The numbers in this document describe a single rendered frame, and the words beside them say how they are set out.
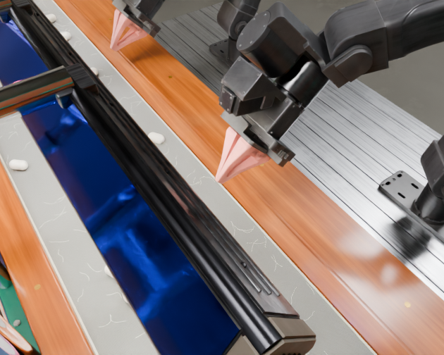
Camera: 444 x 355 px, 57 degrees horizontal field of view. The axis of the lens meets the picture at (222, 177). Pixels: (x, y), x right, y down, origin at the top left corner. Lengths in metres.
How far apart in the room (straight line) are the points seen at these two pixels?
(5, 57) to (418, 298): 0.58
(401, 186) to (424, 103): 1.44
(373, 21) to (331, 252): 0.32
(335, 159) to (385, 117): 0.19
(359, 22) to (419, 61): 2.05
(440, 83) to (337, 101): 1.46
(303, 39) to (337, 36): 0.04
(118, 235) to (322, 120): 0.76
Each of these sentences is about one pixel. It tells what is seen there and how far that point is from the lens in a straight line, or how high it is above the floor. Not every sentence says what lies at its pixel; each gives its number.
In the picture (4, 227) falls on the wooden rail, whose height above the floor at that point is 0.76.
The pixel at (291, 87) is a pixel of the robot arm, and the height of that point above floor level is 0.98.
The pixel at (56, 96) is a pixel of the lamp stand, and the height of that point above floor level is 1.11.
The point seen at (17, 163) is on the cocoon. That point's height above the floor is 0.76.
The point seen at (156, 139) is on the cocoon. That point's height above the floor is 0.76.
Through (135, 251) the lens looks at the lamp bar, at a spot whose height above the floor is 1.08.
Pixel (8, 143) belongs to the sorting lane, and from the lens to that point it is 0.89.
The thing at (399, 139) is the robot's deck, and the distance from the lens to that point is 0.98.
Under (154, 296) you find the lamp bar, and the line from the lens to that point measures 0.24.
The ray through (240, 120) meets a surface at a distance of 0.55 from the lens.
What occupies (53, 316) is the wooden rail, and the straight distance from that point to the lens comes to 0.61.
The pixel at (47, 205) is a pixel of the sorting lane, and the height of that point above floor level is 0.74.
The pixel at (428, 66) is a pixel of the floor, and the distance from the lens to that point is 2.56.
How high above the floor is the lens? 1.30
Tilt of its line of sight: 50 degrees down
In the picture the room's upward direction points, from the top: straight up
